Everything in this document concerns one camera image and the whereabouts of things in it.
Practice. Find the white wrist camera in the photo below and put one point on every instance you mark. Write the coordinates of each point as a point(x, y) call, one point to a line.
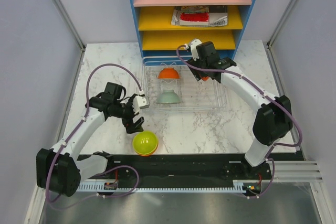
point(140, 102)
point(191, 46)

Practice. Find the clear wire dish rack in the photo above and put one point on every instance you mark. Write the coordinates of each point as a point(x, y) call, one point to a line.
point(196, 96)

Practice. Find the orange bowl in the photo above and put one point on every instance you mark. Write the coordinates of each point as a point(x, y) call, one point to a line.
point(146, 152)
point(168, 73)

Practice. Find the spiral notebook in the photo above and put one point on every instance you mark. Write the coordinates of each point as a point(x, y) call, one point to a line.
point(218, 15)

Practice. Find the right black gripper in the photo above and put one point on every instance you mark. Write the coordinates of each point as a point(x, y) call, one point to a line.
point(196, 73)

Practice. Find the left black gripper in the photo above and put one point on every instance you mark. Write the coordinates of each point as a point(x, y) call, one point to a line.
point(130, 127)

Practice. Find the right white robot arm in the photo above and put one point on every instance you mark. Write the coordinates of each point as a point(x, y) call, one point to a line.
point(272, 120)

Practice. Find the blue shelf unit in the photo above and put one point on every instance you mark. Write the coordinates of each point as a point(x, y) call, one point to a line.
point(158, 35)

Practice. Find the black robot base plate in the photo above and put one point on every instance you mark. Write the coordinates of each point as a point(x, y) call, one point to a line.
point(183, 170)

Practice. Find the aluminium frame rail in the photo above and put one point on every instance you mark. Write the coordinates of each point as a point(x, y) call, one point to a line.
point(297, 172)

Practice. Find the red cover magazine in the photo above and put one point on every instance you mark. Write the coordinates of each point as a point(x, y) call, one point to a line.
point(190, 16)

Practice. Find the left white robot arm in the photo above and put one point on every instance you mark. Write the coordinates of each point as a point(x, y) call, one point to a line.
point(61, 169)

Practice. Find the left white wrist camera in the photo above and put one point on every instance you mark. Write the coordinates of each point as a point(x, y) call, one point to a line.
point(140, 102)

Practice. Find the lime green bowl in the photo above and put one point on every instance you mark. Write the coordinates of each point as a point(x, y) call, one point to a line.
point(145, 140)

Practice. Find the white slotted cable duct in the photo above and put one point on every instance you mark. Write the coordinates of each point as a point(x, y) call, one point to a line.
point(95, 186)

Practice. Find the pale green bowl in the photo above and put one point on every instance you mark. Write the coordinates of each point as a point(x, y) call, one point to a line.
point(168, 97)

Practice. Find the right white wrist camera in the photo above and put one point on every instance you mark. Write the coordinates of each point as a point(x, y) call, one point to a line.
point(191, 46)

